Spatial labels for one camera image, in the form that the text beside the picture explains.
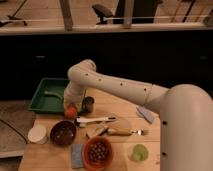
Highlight dark red bowl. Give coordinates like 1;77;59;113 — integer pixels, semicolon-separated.
50;120;77;146

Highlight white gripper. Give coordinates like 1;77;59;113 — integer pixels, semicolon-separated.
63;82;86;110

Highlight blue grey cloth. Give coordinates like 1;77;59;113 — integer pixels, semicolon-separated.
136;106;154;124

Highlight white handled knife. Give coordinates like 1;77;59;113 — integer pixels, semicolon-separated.
75;117;116;127

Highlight orange bowl of nuts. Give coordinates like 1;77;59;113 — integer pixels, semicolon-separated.
82;136;114;171

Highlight small metal cup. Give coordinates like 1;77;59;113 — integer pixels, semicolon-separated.
83;96;95;113

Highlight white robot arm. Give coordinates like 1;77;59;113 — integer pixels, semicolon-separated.
64;59;213;171

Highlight green plastic tray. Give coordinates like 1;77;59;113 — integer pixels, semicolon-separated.
29;78;69;115

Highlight green plastic cup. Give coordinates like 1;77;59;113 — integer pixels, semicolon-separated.
131;144;149;162

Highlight green banana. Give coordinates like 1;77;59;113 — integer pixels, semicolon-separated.
44;91;63;101

